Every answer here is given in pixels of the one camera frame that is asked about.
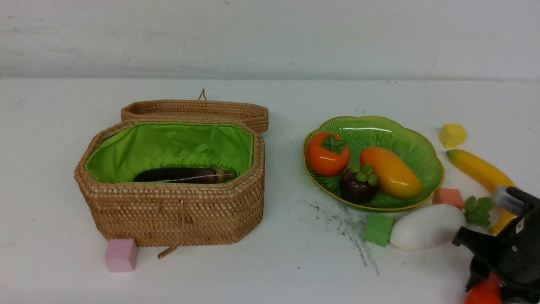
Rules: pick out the orange foam cube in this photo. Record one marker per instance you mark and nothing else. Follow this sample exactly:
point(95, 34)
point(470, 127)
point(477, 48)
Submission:
point(448, 196)

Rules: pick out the yellow toy banana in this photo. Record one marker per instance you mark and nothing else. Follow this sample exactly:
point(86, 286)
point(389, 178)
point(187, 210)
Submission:
point(481, 171)

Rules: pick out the green ribbed glass plate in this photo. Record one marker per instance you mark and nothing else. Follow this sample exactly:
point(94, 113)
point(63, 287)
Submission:
point(365, 131)

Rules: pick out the woven wicker basket lid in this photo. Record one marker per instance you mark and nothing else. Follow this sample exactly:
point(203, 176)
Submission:
point(254, 116)

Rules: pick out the dark purple toy mangosteen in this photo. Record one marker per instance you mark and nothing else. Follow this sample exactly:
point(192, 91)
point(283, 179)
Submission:
point(359, 185)

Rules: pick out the green foam cube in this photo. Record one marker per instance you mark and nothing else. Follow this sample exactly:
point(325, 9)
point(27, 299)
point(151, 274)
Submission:
point(378, 229)

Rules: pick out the purple toy eggplant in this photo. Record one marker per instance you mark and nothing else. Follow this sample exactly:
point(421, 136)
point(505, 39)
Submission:
point(186, 175)

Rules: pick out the yellow foam cube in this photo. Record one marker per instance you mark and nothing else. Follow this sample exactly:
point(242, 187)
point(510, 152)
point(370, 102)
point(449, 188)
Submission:
point(452, 135)

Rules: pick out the white toy radish with leaves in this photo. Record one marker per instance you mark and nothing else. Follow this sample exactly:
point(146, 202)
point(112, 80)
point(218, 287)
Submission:
point(437, 224)

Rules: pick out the pink foam cube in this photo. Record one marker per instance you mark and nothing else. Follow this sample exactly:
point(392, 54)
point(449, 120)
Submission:
point(121, 255)

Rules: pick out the woven wicker basket green lining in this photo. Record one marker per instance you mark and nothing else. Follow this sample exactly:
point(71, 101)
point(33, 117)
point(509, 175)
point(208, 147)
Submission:
point(174, 214)

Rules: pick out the orange toy carrot with leaves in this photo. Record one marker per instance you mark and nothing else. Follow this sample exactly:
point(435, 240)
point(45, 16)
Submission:
point(487, 292)

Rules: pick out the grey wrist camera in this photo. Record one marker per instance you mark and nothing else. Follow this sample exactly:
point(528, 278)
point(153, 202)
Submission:
point(504, 200)

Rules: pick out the yellow orange toy mango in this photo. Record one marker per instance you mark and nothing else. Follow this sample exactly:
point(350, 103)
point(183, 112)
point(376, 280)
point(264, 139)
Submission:
point(395, 177)

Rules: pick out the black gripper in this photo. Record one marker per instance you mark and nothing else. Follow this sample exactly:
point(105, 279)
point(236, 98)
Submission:
point(513, 254)

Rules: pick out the orange toy persimmon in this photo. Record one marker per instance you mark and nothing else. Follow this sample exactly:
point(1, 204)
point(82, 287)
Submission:
point(327, 154)

